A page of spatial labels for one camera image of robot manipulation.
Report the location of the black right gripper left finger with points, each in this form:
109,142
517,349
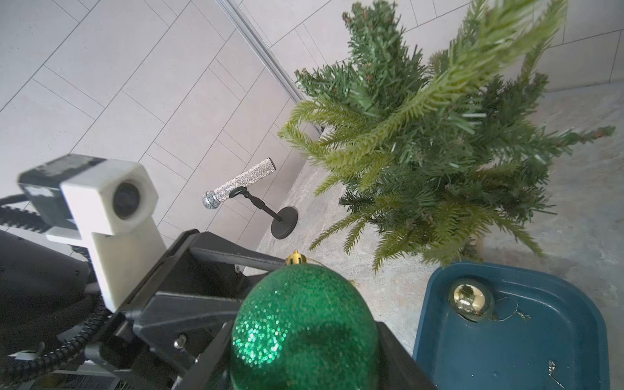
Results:
207,363

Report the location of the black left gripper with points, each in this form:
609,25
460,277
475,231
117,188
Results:
172,316

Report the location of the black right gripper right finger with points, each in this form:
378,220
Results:
398,371

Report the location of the gold shiny ball ornament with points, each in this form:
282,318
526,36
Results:
471,299

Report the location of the green glitter ball ornament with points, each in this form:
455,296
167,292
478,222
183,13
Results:
304,326

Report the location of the small green christmas tree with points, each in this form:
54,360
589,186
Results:
435,152

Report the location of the glittery silver microphone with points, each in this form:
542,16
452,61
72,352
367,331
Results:
214,198

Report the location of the teal plastic tray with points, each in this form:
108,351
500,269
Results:
547,333

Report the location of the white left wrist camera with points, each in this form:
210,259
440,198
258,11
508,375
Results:
105,205

